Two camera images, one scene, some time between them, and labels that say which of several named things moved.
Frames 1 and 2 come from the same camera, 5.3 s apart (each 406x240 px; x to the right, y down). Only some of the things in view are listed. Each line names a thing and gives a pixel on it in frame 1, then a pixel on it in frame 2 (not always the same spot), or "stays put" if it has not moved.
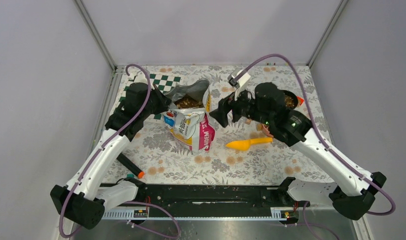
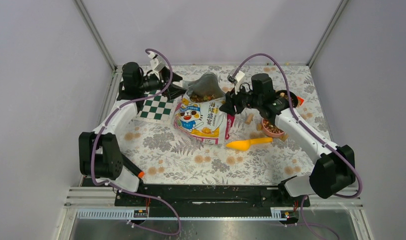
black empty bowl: (290, 99) stays put
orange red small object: (300, 100) stays put
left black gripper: (164, 100) to (173, 91)
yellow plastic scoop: (245, 145) stays put
